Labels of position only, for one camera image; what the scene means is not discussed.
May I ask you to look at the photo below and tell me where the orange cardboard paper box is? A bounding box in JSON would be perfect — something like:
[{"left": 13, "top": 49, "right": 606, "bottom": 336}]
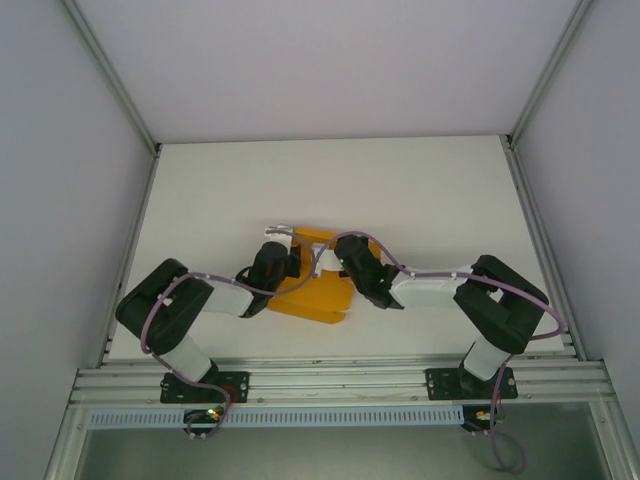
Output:
[{"left": 266, "top": 225, "right": 387, "bottom": 327}]

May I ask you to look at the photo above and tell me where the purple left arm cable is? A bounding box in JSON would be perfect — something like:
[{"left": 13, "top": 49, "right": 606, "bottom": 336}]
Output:
[{"left": 141, "top": 227, "right": 321, "bottom": 442}]

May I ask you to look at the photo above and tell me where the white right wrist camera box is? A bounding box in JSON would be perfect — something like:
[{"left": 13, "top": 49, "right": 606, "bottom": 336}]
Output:
[{"left": 310, "top": 241, "right": 342, "bottom": 275}]

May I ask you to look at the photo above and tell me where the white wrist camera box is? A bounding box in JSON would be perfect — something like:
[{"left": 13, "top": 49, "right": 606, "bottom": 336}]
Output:
[
  {"left": 310, "top": 241, "right": 342, "bottom": 275},
  {"left": 262, "top": 222, "right": 297, "bottom": 247}
]

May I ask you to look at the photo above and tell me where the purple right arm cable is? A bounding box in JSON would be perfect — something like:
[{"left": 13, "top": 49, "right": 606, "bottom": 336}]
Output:
[{"left": 312, "top": 230, "right": 567, "bottom": 474}]

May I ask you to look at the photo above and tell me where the grey metal panel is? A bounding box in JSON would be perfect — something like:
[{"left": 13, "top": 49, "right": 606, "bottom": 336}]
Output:
[{"left": 42, "top": 402, "right": 640, "bottom": 480}]

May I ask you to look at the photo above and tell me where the aluminium frame post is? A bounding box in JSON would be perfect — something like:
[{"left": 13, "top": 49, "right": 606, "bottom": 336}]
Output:
[
  {"left": 61, "top": 0, "right": 162, "bottom": 157},
  {"left": 503, "top": 0, "right": 600, "bottom": 150}
]

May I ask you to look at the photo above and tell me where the aluminium table side rail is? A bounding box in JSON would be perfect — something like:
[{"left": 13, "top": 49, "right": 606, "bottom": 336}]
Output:
[
  {"left": 99, "top": 144, "right": 162, "bottom": 367},
  {"left": 498, "top": 133, "right": 587, "bottom": 362}
]

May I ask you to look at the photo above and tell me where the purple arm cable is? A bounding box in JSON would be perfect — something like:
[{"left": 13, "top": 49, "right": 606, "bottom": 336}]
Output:
[
  {"left": 312, "top": 230, "right": 567, "bottom": 474},
  {"left": 141, "top": 227, "right": 321, "bottom": 442}
]

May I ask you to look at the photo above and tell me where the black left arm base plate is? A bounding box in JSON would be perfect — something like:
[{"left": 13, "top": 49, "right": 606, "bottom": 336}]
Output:
[{"left": 159, "top": 370, "right": 251, "bottom": 406}]

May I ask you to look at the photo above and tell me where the light blue slotted cable duct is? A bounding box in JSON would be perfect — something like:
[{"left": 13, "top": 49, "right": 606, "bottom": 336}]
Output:
[{"left": 88, "top": 405, "right": 464, "bottom": 431}]

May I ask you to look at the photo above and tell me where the aluminium mounting rail beam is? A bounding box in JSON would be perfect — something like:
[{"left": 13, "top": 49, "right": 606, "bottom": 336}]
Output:
[{"left": 68, "top": 354, "right": 614, "bottom": 407}]

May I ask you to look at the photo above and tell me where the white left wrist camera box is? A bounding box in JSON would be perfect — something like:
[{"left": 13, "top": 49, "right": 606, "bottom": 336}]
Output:
[{"left": 262, "top": 222, "right": 297, "bottom": 247}]

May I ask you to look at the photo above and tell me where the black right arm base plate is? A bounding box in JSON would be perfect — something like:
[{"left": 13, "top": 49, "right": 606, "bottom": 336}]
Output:
[{"left": 424, "top": 366, "right": 518, "bottom": 402}]

